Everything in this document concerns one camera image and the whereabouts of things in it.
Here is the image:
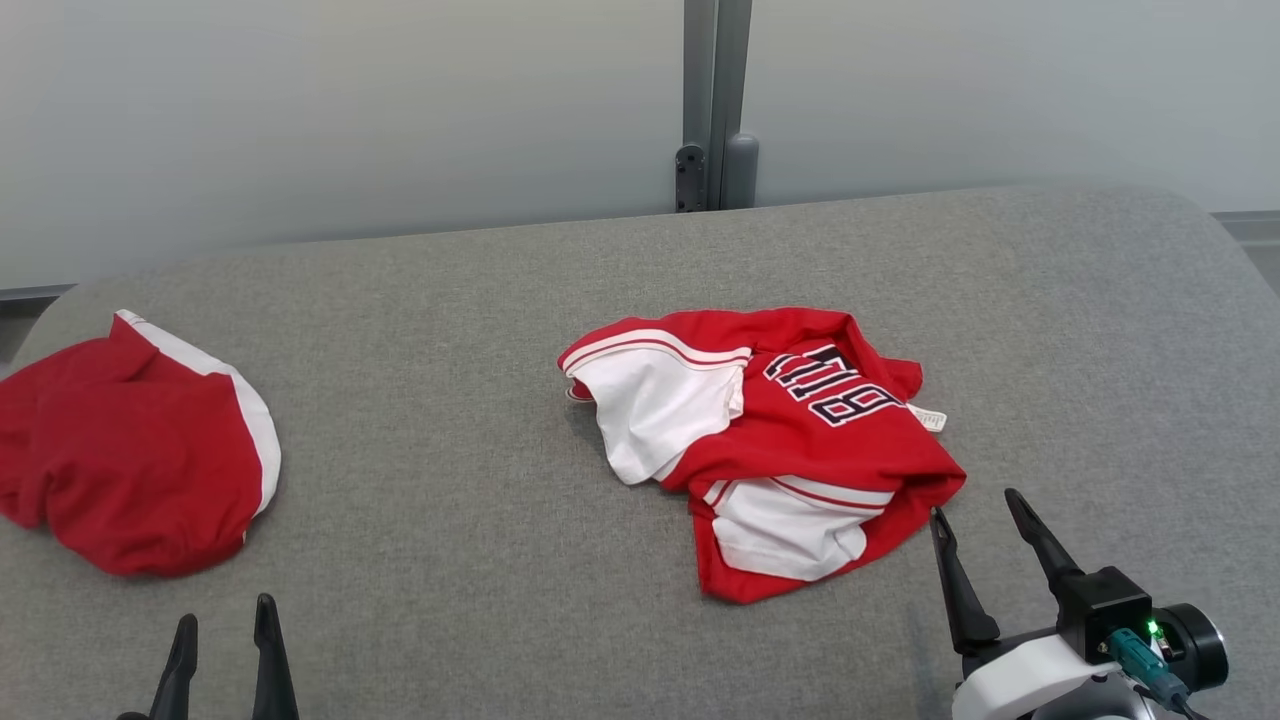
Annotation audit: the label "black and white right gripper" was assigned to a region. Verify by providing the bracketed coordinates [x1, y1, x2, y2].
[930, 488, 1156, 720]

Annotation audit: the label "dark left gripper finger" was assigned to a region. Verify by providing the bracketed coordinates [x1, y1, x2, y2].
[252, 593, 300, 720]
[148, 614, 199, 720]

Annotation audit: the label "red jersey with printed letters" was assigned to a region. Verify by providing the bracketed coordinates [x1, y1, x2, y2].
[558, 307, 968, 605]

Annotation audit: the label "red shorts with white stripe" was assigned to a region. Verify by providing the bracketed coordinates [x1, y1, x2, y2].
[0, 309, 282, 579]

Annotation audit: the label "grey fabric sofa surface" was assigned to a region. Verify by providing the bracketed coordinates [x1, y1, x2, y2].
[0, 185, 1280, 720]

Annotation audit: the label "green plug with black cable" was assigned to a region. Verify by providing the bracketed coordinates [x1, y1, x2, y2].
[1105, 628, 1213, 720]

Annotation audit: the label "grey wall baseboard strip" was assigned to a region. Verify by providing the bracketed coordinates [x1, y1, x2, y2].
[1212, 210, 1280, 247]

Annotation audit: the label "grey cylindrical post cap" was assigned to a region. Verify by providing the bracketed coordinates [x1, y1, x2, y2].
[722, 132, 760, 209]

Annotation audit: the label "dark grey hinge bracket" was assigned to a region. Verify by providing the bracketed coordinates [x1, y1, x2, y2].
[675, 143, 707, 213]

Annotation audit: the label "grey metal wall post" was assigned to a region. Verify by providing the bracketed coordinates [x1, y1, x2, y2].
[683, 0, 754, 213]

